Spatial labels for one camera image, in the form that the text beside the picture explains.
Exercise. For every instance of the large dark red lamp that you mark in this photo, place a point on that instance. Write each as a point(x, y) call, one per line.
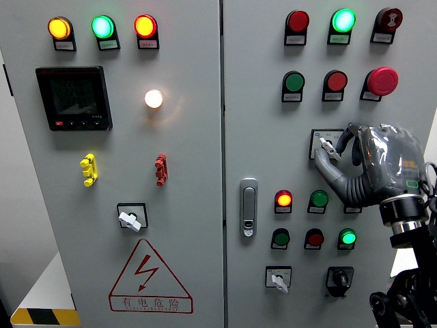
point(298, 21)

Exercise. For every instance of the large yellow round lamp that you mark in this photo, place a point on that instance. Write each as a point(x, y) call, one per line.
point(59, 28)

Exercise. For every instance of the pale grey door with display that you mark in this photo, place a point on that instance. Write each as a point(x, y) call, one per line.
point(191, 153)

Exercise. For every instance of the pale grey door with lock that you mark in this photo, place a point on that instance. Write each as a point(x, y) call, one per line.
point(266, 153)

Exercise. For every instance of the large green push button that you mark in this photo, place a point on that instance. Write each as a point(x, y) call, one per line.
point(294, 82)

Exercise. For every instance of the red buzzer with sound symbol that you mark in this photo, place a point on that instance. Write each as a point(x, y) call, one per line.
point(391, 18)

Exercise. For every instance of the small unlit green lamp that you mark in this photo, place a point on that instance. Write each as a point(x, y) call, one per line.
point(319, 199)

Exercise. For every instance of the black display meter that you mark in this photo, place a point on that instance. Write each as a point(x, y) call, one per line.
point(73, 99)

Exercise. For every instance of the large red stop button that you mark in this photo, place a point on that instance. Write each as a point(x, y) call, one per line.
point(382, 81)

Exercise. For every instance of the black door hinge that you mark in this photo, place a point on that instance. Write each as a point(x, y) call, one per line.
point(8, 80)
point(73, 301)

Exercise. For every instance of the silver door lock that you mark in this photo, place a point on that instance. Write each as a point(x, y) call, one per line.
point(249, 208)

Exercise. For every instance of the small red push button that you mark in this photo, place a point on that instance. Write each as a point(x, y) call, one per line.
point(315, 239)

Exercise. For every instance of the black yellow striped tape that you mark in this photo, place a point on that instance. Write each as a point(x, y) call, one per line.
point(44, 317)

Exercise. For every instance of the large red push button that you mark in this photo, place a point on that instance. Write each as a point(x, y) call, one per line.
point(337, 81)

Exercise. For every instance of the small lit red lamp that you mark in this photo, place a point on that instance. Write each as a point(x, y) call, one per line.
point(284, 199)

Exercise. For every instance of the small lit green lamp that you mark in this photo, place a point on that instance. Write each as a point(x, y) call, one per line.
point(348, 237)

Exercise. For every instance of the small green push button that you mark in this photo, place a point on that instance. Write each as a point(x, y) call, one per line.
point(281, 239)

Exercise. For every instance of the large lit green lamp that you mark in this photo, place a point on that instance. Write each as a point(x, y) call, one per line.
point(343, 20)
point(102, 27)

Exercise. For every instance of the white round lamp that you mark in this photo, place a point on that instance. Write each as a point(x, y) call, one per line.
point(153, 99)

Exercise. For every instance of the large lit red lamp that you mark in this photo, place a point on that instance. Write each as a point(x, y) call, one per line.
point(145, 26)

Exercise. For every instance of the red warning triangle sign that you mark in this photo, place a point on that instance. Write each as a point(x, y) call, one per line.
point(147, 273)

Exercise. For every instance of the small dark red lamp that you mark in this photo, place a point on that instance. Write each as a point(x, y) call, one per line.
point(351, 210)

